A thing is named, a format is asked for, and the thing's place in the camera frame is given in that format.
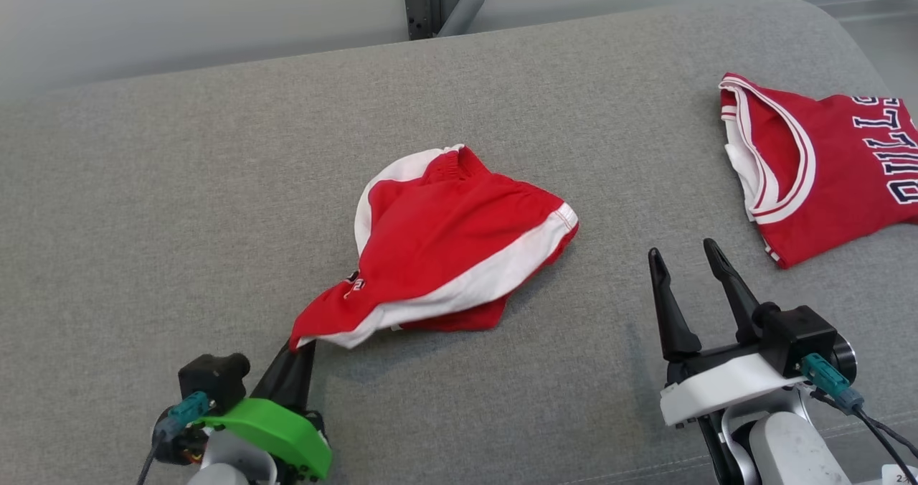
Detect red basketball jersey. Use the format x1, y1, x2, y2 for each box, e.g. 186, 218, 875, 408
719, 72, 918, 269

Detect dark bracket plate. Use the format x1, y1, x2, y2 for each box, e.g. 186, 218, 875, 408
403, 0, 429, 41

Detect left camera cable teal plug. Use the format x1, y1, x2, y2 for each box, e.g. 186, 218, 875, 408
136, 392, 212, 485

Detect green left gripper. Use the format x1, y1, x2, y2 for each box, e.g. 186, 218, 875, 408
201, 342, 333, 480

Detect grey tube foot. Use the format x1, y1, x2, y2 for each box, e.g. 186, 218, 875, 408
437, 0, 486, 37

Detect grey baseboard strip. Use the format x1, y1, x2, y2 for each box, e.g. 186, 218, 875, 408
807, 0, 918, 21

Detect red white-striped shorts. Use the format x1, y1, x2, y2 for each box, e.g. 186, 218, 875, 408
289, 144, 579, 351

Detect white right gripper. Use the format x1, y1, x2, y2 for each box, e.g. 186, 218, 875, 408
648, 238, 811, 427

